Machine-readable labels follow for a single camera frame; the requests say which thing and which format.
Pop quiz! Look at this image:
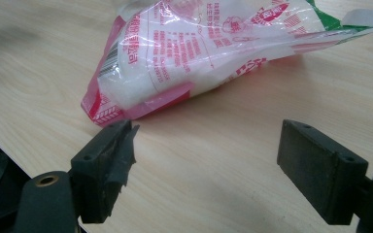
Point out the clear plastic bag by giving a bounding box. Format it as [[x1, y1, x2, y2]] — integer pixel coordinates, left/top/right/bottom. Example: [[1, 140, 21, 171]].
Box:
[[81, 0, 373, 127]]

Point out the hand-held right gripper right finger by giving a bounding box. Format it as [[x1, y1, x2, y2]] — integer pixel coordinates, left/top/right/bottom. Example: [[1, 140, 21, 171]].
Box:
[[276, 118, 369, 226]]

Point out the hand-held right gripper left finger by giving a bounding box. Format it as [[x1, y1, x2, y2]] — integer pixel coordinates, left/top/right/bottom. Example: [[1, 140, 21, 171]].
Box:
[[69, 119, 140, 224]]

